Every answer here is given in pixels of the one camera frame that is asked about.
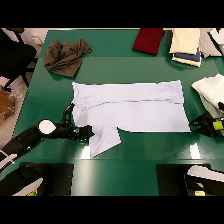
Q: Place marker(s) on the grey garment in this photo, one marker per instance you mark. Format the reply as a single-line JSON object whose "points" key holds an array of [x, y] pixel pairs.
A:
{"points": [[208, 45]]}

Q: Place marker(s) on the blue garment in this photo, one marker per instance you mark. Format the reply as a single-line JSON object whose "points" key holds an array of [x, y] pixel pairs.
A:
{"points": [[188, 56]]}

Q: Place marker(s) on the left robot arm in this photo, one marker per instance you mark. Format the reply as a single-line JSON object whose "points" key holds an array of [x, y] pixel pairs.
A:
{"points": [[26, 138]]}

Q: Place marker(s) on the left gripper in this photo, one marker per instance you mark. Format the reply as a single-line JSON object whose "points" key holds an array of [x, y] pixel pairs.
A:
{"points": [[81, 132]]}

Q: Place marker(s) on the red garment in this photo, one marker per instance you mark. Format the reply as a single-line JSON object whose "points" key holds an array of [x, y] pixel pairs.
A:
{"points": [[148, 40]]}

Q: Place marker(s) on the white shirt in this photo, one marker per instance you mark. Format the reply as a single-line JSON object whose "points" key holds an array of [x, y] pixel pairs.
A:
{"points": [[140, 106]]}

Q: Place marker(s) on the brown garment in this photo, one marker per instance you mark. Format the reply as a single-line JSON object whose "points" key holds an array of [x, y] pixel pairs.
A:
{"points": [[65, 56]]}

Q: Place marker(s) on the white garment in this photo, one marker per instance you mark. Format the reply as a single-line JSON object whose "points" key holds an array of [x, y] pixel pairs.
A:
{"points": [[211, 88]]}

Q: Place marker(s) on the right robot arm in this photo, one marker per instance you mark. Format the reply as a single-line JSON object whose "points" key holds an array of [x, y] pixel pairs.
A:
{"points": [[207, 124]]}

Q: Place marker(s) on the black office chair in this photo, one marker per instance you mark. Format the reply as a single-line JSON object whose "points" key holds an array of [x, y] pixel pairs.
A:
{"points": [[15, 55]]}

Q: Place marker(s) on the cream garment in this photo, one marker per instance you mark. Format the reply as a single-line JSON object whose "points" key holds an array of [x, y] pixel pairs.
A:
{"points": [[185, 40]]}

